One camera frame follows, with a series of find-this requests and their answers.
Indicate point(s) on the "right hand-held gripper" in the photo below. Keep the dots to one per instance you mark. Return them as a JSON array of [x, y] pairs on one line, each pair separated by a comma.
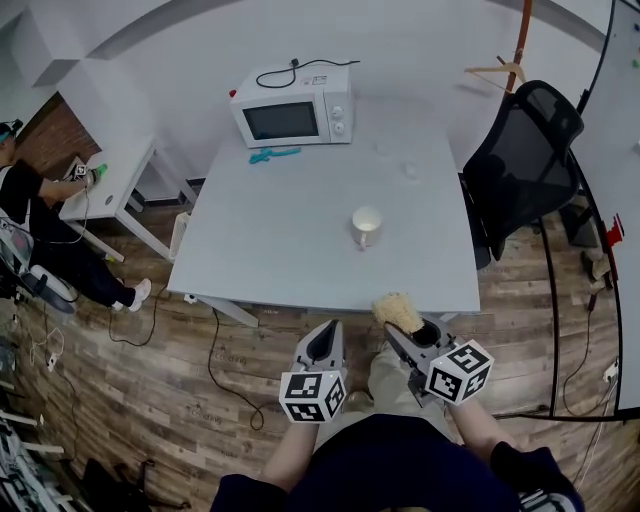
[[457, 375]]

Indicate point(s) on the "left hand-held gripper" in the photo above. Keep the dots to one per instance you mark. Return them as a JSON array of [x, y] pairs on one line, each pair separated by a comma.
[[310, 392]]

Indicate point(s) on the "yellow sponge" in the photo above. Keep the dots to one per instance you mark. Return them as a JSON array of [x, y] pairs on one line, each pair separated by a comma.
[[397, 311]]

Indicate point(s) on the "person's right forearm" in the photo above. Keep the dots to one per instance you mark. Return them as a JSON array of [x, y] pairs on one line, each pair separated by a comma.
[[477, 425]]

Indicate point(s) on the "person's left forearm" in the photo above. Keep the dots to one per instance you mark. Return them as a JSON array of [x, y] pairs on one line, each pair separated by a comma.
[[290, 455]]

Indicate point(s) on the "person's light shoe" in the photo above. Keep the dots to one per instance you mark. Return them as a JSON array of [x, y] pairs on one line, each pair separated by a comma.
[[360, 399]]

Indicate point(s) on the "person's dark blue shirt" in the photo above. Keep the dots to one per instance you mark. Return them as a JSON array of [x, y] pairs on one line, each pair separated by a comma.
[[400, 465]]

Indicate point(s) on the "white perforated basket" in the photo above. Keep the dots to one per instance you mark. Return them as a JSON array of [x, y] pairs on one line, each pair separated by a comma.
[[179, 237]]

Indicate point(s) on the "white power strip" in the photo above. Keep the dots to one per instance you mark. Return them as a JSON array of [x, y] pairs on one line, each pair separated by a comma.
[[611, 370]]

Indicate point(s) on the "grey waist pack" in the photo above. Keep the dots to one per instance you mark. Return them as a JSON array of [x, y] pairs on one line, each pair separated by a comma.
[[542, 502]]

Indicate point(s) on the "black mesh office chair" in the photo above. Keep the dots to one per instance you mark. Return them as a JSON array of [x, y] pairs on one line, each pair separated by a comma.
[[525, 165]]

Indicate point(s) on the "red clamp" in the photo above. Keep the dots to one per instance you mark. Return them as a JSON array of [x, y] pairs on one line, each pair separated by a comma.
[[614, 231]]

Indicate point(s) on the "white microwave oven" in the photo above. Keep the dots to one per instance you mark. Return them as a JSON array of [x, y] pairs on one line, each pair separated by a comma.
[[285, 117]]

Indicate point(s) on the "black bag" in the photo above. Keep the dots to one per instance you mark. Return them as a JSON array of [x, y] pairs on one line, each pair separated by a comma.
[[117, 482]]

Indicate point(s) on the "small white side table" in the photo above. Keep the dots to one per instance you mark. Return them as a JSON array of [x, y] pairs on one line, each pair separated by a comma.
[[115, 185]]

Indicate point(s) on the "white power adapter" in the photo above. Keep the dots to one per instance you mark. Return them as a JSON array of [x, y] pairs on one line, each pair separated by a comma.
[[52, 360]]

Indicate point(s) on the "white cylindrical device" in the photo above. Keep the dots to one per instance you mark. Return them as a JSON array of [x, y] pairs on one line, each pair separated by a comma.
[[52, 290]]

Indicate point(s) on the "wooden clothes hanger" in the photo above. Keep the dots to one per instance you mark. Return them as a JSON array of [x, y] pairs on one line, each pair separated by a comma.
[[500, 70]]

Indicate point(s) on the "green object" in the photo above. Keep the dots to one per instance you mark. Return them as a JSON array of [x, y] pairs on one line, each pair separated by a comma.
[[101, 169]]

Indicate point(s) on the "whiteboard on black stand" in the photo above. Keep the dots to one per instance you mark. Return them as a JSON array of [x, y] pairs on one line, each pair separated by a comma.
[[615, 125]]

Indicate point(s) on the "brown wooden coat rack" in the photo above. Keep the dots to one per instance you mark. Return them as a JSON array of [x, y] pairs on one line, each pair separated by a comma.
[[522, 40]]

